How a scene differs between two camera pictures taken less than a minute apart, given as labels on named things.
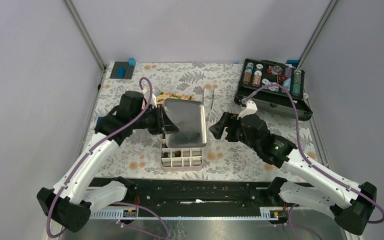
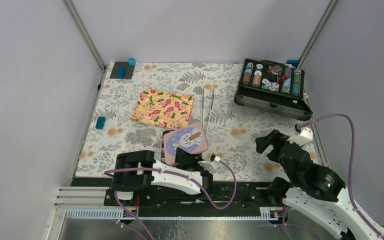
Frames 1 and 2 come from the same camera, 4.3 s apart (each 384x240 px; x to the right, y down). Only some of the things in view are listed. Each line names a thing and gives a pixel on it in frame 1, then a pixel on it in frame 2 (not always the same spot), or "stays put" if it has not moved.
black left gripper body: [149, 121] to [190, 164]
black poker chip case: [257, 73] stays put
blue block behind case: [294, 63] stays put
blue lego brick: [121, 72] stays put
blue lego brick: [131, 62] stays put
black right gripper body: [235, 133] to [276, 138]
